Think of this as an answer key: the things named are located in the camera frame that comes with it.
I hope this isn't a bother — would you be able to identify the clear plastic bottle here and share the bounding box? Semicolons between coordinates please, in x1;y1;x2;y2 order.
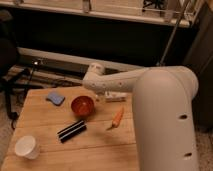
95;91;127;102

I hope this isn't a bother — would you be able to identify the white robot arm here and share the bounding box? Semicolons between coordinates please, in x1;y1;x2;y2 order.
83;63;199;171

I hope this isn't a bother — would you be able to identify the metal pole stand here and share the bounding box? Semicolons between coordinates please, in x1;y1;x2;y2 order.
156;0;191;67

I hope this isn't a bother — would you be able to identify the red bowl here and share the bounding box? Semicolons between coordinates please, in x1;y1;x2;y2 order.
71;96;94;117

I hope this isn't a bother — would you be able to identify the orange toy carrot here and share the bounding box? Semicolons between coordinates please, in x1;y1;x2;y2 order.
109;108;124;129

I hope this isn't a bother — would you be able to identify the blue sponge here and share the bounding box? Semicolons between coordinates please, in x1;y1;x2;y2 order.
46;92;65;106

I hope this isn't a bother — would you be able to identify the black striped eraser block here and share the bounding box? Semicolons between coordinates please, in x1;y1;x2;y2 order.
58;120;87;143

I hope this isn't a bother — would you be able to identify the wooden table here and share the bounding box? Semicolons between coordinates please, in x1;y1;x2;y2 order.
0;84;141;171

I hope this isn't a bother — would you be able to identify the black office chair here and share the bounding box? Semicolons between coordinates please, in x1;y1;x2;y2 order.
0;9;41;129

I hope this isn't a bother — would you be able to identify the white paper cup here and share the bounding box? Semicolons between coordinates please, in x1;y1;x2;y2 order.
14;135;40;160

